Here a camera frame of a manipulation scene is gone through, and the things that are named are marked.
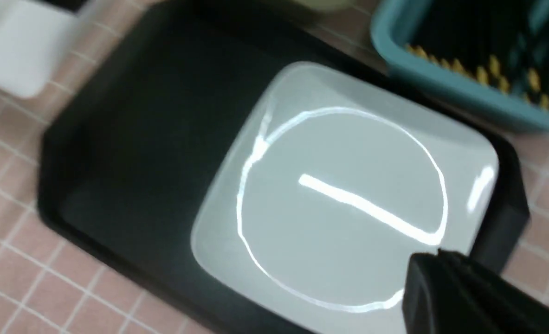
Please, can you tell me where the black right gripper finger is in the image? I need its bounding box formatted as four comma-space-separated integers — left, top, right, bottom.
402, 250, 549, 334

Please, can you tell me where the large white rectangular plate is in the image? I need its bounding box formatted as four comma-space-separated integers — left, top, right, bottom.
191, 62, 500, 334

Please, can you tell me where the bundle of black chopsticks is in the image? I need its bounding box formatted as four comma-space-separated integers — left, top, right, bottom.
404, 0, 549, 113

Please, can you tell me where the blue plastic bin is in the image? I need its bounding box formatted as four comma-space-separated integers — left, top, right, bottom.
370, 0, 549, 133

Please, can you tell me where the black serving tray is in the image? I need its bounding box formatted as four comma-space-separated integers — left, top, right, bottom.
38, 0, 530, 334

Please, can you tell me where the pink checkered tablecloth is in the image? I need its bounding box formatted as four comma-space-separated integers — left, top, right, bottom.
0, 0, 549, 334

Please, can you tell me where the large white plastic tub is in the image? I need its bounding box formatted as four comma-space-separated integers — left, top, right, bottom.
0, 0, 94, 100

